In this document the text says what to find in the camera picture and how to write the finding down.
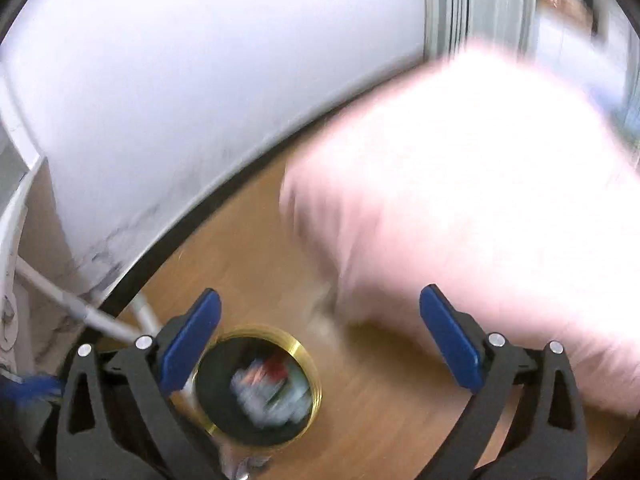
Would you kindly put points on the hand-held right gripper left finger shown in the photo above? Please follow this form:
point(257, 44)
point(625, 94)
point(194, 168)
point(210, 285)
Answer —
point(190, 340)

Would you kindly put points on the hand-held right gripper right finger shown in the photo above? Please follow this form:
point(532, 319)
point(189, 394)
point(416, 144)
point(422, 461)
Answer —
point(450, 340)

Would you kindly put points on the pink blanket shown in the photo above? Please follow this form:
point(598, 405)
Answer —
point(475, 185)

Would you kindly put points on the black bin with gold rim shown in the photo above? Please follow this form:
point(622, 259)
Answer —
point(210, 400)

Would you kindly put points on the white metal rod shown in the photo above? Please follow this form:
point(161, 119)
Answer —
point(70, 302)

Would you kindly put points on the heap of wrappers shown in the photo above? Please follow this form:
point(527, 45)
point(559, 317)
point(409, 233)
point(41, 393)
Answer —
point(265, 390)

